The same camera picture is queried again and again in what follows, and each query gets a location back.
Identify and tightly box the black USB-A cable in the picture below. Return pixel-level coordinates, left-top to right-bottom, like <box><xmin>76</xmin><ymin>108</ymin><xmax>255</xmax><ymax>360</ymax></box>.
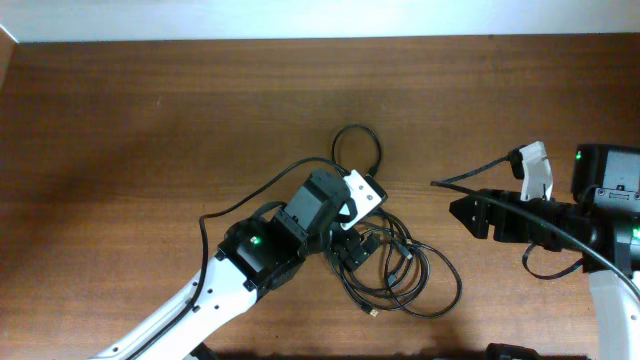
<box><xmin>327</xmin><ymin>209</ymin><xmax>464</xmax><ymax>320</ymax></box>

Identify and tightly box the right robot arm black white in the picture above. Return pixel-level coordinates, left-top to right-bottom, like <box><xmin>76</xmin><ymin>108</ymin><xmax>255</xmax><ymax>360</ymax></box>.
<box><xmin>449</xmin><ymin>141</ymin><xmax>639</xmax><ymax>359</ymax></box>

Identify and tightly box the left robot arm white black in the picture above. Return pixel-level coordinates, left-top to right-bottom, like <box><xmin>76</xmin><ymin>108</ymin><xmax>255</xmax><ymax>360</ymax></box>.
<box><xmin>97</xmin><ymin>170</ymin><xmax>387</xmax><ymax>359</ymax></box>

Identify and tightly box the right camera cable black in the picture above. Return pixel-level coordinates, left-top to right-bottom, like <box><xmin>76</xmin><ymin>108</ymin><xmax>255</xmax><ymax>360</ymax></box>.
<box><xmin>431</xmin><ymin>154</ymin><xmax>639</xmax><ymax>296</ymax></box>

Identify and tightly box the camera cable black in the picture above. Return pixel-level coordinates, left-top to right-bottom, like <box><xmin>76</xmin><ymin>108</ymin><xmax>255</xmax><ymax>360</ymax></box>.
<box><xmin>124</xmin><ymin>123</ymin><xmax>384</xmax><ymax>360</ymax></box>
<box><xmin>431</xmin><ymin>154</ymin><xmax>639</xmax><ymax>296</ymax></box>

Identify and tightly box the left camera cable black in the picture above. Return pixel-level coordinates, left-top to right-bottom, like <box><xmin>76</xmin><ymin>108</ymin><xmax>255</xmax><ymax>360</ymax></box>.
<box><xmin>124</xmin><ymin>123</ymin><xmax>384</xmax><ymax>360</ymax></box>

